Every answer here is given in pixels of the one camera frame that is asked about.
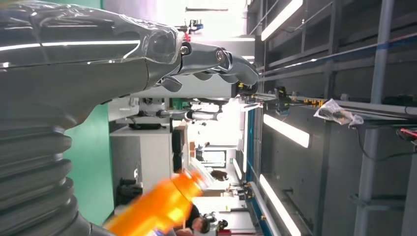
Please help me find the orange plastic bottle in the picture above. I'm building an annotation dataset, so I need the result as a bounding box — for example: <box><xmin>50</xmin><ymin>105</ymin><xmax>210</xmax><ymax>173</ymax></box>
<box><xmin>103</xmin><ymin>169</ymin><xmax>209</xmax><ymax>236</ymax></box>

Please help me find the white grey machine stand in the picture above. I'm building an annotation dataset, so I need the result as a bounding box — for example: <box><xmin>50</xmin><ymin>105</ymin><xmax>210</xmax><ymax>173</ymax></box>
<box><xmin>108</xmin><ymin>73</ymin><xmax>261</xmax><ymax>196</ymax></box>

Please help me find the black bag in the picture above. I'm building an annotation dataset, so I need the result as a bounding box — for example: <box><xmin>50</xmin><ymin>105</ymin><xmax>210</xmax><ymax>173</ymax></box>
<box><xmin>116</xmin><ymin>177</ymin><xmax>144</xmax><ymax>207</ymax></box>

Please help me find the person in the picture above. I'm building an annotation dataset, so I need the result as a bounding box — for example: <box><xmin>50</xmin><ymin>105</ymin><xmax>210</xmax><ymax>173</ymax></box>
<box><xmin>174</xmin><ymin>203</ymin><xmax>212</xmax><ymax>236</ymax></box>

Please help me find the white light strip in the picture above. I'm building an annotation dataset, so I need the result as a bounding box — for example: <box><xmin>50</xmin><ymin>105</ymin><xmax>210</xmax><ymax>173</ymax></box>
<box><xmin>260</xmin><ymin>0</ymin><xmax>303</xmax><ymax>41</ymax></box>
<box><xmin>263</xmin><ymin>114</ymin><xmax>310</xmax><ymax>149</ymax></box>
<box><xmin>259</xmin><ymin>174</ymin><xmax>302</xmax><ymax>236</ymax></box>

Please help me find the clear plastic bag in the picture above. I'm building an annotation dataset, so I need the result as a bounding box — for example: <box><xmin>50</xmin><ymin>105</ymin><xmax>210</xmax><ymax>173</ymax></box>
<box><xmin>313</xmin><ymin>98</ymin><xmax>364</xmax><ymax>127</ymax></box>

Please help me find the grey metal rail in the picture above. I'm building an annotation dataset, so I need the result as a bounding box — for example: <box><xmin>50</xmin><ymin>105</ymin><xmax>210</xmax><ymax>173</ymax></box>
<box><xmin>254</xmin><ymin>92</ymin><xmax>417</xmax><ymax>117</ymax></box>

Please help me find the grey metal post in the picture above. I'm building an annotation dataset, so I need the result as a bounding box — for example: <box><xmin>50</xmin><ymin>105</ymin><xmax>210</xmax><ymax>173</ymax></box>
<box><xmin>353</xmin><ymin>0</ymin><xmax>396</xmax><ymax>236</ymax></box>

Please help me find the red black cable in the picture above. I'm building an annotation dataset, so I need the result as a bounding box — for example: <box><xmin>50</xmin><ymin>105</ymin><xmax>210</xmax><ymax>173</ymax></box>
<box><xmin>395</xmin><ymin>128</ymin><xmax>417</xmax><ymax>142</ymax></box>

